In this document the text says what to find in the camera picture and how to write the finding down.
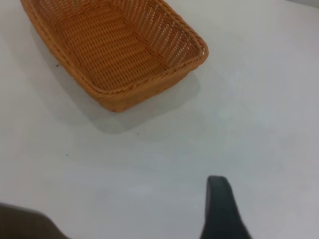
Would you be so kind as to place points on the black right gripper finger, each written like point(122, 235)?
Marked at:
point(221, 211)

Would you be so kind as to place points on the orange woven wicker basket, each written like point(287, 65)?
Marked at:
point(109, 49)

